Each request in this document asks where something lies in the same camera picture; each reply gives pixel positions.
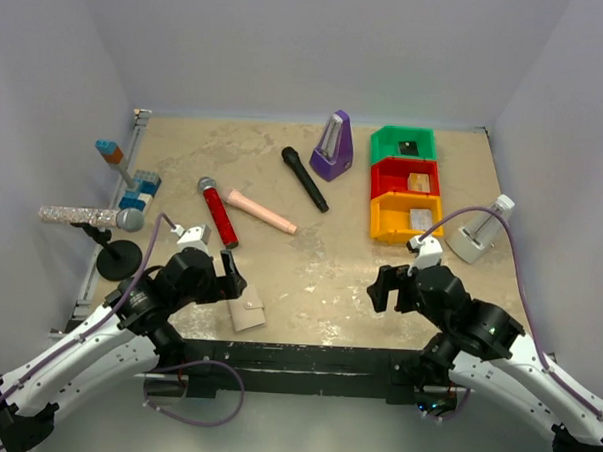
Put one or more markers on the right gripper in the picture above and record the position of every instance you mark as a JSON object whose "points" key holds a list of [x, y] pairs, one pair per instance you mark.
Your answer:
{"points": [[389, 277]]}

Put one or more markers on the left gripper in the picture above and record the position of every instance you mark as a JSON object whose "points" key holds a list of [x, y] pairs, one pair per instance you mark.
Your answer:
{"points": [[227, 288]]}

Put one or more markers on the beige leather card holder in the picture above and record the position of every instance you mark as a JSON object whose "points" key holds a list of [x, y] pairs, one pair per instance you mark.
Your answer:
{"points": [[248, 311]]}

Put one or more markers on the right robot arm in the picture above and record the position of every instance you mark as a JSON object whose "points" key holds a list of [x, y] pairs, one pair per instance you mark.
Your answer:
{"points": [[482, 347]]}

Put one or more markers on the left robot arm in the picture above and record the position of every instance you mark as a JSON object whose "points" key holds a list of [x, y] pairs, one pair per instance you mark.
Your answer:
{"points": [[127, 334]]}

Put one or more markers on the card stack in yellow bin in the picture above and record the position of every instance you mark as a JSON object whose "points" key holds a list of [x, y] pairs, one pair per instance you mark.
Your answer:
{"points": [[420, 219]]}

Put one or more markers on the yellow storage bin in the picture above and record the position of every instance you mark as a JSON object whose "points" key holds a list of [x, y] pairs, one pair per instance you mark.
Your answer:
{"points": [[389, 215]]}

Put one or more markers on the red glitter microphone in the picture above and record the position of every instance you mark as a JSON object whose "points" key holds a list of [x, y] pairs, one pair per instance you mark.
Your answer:
{"points": [[207, 188]]}

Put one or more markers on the pink microphone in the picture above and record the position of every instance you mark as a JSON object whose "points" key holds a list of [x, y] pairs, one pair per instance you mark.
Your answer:
{"points": [[236, 199]]}

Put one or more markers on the wooden block in red bin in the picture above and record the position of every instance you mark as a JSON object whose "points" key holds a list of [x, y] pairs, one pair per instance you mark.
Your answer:
{"points": [[419, 182]]}

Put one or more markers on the black microphone stand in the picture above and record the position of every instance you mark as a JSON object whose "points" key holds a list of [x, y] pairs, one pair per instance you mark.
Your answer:
{"points": [[117, 260]]}

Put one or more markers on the red storage bin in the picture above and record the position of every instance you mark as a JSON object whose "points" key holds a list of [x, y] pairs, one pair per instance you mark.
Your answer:
{"points": [[391, 175]]}

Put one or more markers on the silver glitter microphone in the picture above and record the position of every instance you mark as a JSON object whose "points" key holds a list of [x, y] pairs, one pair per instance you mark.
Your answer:
{"points": [[130, 220]]}

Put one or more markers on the blue toy brick tower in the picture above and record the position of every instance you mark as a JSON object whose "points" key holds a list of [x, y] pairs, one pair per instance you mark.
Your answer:
{"points": [[140, 188]]}

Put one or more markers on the black item in green bin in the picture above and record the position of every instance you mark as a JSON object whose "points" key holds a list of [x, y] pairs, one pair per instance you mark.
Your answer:
{"points": [[408, 148]]}

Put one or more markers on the purple metronome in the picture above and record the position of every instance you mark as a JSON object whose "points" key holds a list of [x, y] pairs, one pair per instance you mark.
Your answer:
{"points": [[334, 152]]}

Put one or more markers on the green storage bin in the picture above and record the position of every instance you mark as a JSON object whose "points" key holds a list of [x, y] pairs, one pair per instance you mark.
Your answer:
{"points": [[384, 143]]}

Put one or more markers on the black microphone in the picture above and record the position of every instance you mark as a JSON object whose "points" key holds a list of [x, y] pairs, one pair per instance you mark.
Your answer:
{"points": [[292, 159]]}

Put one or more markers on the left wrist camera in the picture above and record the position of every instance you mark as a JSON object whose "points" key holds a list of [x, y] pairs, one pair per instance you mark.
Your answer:
{"points": [[196, 237]]}

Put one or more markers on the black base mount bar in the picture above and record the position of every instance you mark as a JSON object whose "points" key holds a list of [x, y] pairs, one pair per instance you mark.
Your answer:
{"points": [[395, 376]]}

